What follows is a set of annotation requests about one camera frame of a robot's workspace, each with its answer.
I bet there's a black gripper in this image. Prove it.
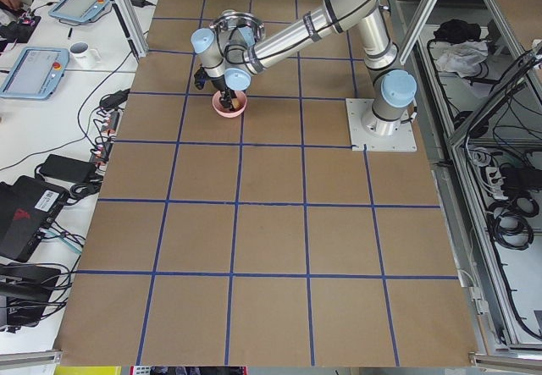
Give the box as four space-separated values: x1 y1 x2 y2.
194 65 236 109

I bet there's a glass pot lid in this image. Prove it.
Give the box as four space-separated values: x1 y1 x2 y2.
209 9 266 42

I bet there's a pink bowl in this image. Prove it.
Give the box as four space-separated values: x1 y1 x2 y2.
212 91 247 119

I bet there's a white mug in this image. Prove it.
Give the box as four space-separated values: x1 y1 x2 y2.
69 41 102 70

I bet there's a far blue teach pendant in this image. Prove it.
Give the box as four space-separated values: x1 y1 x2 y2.
48 0 111 24

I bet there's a blue teach pendant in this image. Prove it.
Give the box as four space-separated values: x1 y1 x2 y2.
48 0 111 24
1 47 69 100

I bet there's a black power adapter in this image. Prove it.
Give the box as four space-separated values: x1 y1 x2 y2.
38 154 97 183

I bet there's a near blue teach pendant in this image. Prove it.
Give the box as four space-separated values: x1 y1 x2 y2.
1 47 69 100

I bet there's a black red computer box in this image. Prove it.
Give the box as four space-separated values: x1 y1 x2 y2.
1 175 69 262

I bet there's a black cloth pile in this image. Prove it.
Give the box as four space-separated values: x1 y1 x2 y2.
434 19 481 44

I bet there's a white cloth pile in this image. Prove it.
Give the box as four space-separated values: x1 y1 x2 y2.
435 41 489 78

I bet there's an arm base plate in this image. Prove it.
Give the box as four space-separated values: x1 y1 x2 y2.
346 98 418 152

